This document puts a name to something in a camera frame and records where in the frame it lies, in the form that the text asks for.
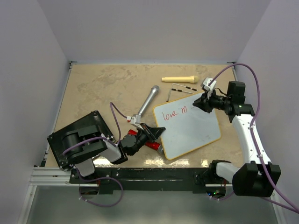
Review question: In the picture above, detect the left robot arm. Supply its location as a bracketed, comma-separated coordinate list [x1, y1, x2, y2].
[62, 123, 166, 183]

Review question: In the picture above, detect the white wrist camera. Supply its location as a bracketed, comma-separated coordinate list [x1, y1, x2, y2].
[126, 114, 141, 126]
[200, 77, 216, 95]

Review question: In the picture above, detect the wire whiteboard stand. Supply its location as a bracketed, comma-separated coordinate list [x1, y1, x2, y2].
[166, 83, 198, 102]

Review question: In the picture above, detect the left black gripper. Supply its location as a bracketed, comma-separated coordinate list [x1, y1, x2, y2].
[130, 123, 165, 156]

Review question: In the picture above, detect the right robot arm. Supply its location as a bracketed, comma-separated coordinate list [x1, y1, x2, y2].
[193, 78, 281, 197]

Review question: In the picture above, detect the red toy microphone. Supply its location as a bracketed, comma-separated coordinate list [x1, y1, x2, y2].
[128, 129, 164, 154]

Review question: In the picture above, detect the silver toy microphone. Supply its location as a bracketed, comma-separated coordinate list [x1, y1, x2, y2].
[138, 85, 160, 116]

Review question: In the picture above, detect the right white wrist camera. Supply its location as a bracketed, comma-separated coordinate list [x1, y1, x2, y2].
[200, 77, 216, 95]

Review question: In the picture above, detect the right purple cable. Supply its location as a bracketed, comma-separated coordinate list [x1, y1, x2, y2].
[209, 63, 299, 214]

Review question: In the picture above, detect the cream toy microphone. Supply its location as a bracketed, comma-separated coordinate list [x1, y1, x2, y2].
[161, 76, 199, 84]

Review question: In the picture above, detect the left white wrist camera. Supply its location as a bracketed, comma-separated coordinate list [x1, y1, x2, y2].
[126, 114, 141, 126]

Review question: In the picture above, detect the yellow framed whiteboard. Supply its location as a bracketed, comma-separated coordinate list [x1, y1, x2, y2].
[153, 92, 221, 160]

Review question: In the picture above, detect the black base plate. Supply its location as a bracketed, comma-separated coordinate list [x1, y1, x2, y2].
[70, 167, 234, 196]

